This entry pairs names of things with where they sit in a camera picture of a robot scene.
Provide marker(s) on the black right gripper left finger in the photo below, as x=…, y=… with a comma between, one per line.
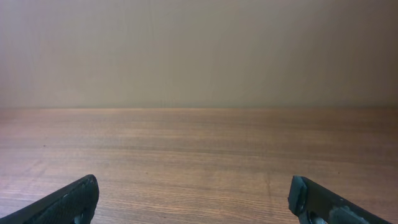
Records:
x=74, y=203

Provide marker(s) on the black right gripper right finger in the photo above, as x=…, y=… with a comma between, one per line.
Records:
x=313, y=204

